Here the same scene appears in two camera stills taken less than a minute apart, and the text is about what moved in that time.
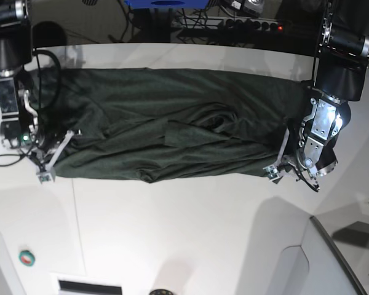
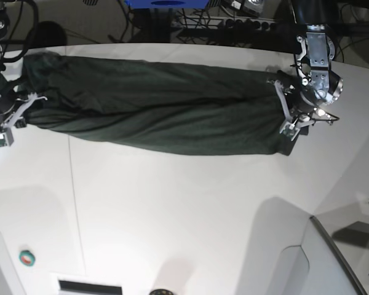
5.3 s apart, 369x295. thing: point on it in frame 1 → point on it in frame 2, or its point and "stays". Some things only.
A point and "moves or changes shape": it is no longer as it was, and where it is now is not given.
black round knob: x=161 y=292 stays
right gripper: x=291 y=161 → x=301 y=108
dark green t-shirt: x=152 y=123 moves or changes shape
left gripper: x=43 y=150 → x=3 y=106
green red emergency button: x=26 y=258 stays
